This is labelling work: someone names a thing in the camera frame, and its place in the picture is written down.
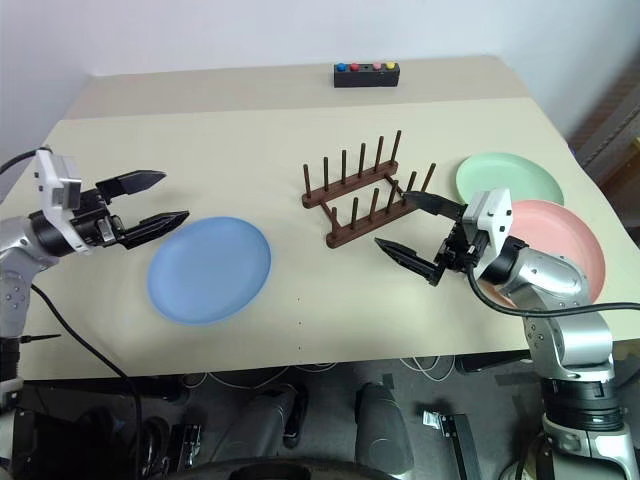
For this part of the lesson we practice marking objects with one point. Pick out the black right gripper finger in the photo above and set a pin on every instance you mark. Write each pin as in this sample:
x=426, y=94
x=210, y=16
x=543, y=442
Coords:
x=435, y=203
x=410, y=260

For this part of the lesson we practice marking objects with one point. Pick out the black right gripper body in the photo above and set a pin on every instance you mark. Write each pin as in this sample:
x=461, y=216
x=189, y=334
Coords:
x=457, y=250

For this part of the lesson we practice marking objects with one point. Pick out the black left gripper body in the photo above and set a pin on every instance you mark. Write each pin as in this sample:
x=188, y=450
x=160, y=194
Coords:
x=95, y=225

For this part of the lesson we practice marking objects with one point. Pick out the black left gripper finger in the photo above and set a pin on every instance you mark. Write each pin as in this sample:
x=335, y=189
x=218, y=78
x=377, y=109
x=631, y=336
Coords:
x=132, y=182
x=155, y=225

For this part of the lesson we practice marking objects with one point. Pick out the green plate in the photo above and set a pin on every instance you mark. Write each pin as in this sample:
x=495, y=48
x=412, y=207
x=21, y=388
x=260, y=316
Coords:
x=500, y=172

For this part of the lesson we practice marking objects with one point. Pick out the pink red plate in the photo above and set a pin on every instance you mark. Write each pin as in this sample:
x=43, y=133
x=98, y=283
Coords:
x=560, y=230

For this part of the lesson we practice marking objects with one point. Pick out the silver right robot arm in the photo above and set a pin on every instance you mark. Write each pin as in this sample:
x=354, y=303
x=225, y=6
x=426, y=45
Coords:
x=555, y=280

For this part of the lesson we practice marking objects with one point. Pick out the wooden dish rack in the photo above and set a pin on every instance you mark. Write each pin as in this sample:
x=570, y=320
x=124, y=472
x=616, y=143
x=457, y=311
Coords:
x=360, y=227

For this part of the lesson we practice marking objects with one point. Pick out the blue plate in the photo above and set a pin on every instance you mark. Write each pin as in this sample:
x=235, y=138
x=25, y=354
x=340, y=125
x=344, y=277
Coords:
x=210, y=270

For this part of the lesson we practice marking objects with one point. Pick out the cream table cover sheet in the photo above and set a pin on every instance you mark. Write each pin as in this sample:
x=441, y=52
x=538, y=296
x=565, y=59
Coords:
x=320, y=300

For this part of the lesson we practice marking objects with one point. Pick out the black button box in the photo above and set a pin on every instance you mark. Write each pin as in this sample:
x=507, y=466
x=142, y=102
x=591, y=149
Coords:
x=365, y=79

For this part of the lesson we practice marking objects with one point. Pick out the grey rounded robot leg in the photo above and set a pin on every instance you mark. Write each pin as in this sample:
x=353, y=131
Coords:
x=260, y=420
x=382, y=430

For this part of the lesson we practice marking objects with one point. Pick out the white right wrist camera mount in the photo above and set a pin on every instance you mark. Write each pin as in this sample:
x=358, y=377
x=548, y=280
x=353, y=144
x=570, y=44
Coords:
x=492, y=215

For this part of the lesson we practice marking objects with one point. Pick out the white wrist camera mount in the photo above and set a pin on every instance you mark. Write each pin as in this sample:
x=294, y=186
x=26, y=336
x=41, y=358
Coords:
x=492, y=215
x=52, y=175

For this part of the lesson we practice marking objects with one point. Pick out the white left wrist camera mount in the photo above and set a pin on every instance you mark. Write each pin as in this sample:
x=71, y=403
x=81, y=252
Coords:
x=52, y=175

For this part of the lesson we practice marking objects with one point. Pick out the black table frame bar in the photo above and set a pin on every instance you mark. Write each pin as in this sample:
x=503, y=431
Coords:
x=150, y=389

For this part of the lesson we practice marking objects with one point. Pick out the black metal frame bracket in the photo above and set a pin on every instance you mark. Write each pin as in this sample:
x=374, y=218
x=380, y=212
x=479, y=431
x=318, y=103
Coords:
x=462, y=445

